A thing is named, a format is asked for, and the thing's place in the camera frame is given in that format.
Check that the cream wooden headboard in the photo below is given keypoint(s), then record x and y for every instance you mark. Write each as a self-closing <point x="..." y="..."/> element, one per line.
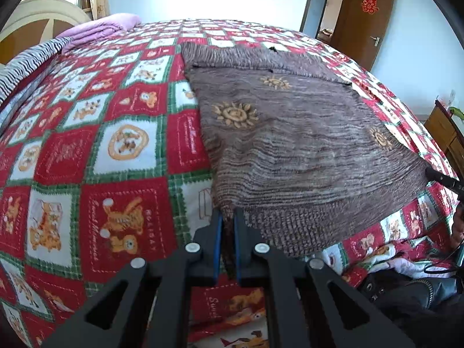
<point x="36" y="21"/>

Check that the wooden bedside cabinet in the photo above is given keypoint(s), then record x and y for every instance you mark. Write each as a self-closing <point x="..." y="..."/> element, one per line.
<point x="447" y="135"/>

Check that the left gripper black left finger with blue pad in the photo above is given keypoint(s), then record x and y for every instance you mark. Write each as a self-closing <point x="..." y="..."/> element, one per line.
<point x="147" y="303"/>

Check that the silver door handle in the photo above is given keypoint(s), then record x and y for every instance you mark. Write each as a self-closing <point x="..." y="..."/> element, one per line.
<point x="376" y="40"/>

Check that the black jacket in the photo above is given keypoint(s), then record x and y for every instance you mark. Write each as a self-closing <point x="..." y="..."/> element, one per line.
<point x="424" y="302"/>

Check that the red double happiness decoration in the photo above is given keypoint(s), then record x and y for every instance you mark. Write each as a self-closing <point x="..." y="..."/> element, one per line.
<point x="370" y="6"/>

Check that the brown knitted sweater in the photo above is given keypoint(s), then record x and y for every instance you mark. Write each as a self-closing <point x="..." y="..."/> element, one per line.
<point x="295" y="147"/>

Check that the brown wooden door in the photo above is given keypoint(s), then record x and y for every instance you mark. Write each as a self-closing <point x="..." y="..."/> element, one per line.
<point x="354" y="28"/>

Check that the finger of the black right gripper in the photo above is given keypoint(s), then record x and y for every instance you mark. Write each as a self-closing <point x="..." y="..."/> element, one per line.
<point x="448" y="182"/>

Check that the folded purple quilt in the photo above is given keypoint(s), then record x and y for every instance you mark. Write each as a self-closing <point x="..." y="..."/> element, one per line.
<point x="99" y="29"/>

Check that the red patchwork bear bedspread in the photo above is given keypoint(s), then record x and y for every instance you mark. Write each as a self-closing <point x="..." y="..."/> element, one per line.
<point x="102" y="161"/>

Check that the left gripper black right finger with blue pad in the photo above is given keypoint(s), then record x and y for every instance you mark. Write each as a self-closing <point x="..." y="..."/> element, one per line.
<point x="307" y="303"/>

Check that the striped pillow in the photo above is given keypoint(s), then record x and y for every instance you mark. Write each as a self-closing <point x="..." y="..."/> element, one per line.
<point x="28" y="61"/>

